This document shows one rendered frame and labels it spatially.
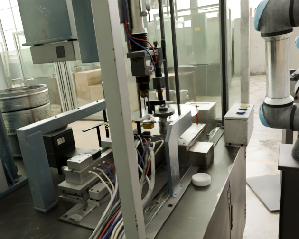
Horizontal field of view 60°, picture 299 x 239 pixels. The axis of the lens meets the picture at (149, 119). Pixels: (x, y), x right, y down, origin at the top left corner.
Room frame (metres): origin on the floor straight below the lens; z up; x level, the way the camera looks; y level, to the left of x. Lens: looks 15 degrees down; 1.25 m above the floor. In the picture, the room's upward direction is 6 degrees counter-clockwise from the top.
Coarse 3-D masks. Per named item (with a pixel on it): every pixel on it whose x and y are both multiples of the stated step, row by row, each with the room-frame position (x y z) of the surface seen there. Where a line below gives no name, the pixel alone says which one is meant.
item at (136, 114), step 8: (168, 104) 1.35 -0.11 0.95; (176, 104) 1.33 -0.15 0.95; (136, 112) 1.24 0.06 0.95; (144, 112) 1.23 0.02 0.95; (176, 112) 1.16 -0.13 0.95; (184, 112) 1.15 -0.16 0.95; (192, 112) 1.13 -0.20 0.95; (144, 120) 1.08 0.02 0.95; (152, 120) 1.07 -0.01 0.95; (160, 120) 1.05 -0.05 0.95; (168, 120) 1.04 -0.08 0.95
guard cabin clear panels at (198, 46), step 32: (0, 0) 1.76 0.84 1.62; (192, 0) 1.59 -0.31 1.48; (0, 32) 1.71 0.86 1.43; (192, 32) 1.59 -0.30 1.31; (0, 64) 1.67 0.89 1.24; (32, 64) 1.87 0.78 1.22; (96, 64) 1.95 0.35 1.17; (192, 64) 1.60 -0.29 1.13; (96, 96) 1.97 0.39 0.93; (192, 96) 1.60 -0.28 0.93
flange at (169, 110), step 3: (159, 108) 1.18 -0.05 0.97; (162, 108) 1.17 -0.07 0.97; (165, 108) 1.17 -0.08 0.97; (168, 108) 1.22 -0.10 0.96; (171, 108) 1.22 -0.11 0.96; (156, 111) 1.18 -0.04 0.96; (159, 111) 1.17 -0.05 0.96; (162, 111) 1.16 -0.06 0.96; (165, 111) 1.16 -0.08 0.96; (168, 111) 1.16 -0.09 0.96; (171, 111) 1.15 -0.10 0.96; (174, 111) 1.17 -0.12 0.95; (153, 114) 1.17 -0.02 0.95; (156, 114) 1.15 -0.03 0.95; (159, 114) 1.14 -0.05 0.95; (162, 114) 1.14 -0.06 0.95; (165, 114) 1.14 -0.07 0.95; (168, 114) 1.14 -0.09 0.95
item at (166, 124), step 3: (159, 123) 1.17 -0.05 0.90; (162, 123) 1.17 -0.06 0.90; (165, 123) 1.16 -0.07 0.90; (168, 123) 1.17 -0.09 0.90; (159, 126) 1.18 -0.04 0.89; (162, 126) 1.17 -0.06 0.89; (165, 126) 1.16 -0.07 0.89; (159, 129) 1.18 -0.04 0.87; (162, 129) 1.17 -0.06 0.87; (165, 129) 1.16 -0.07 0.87; (159, 132) 1.18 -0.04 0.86; (162, 132) 1.17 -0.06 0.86; (165, 132) 1.16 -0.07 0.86
